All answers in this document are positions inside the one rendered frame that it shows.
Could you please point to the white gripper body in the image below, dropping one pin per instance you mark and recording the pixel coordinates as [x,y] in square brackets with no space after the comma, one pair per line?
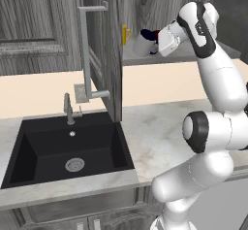
[168,41]

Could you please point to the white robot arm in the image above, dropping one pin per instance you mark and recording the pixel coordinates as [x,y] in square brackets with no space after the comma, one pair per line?
[219,78]

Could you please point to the red and white mug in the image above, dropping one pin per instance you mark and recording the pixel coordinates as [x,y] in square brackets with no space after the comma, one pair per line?
[153,48]

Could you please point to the white mug with dark inside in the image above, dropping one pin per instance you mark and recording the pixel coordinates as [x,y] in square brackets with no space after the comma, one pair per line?
[141,46]

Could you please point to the yellow mug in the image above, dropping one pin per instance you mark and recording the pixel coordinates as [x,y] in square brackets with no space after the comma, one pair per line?
[124,35]

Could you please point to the grey wood panelled cabinet door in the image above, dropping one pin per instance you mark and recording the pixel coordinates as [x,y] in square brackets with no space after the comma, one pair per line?
[35,26]

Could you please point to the grey wood base cabinet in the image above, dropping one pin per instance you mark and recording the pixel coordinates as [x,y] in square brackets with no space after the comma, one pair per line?
[80,209]

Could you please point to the grey tap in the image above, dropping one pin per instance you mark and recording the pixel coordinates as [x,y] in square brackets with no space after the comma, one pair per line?
[68,111]

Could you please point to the black sink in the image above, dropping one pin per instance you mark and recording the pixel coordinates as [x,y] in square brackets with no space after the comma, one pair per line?
[71,149]

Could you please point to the grey wood wall cabinet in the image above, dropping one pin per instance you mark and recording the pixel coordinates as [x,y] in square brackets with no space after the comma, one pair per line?
[180,4]

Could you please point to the grey wall socket plate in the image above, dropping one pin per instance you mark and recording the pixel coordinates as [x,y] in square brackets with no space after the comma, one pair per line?
[80,93]

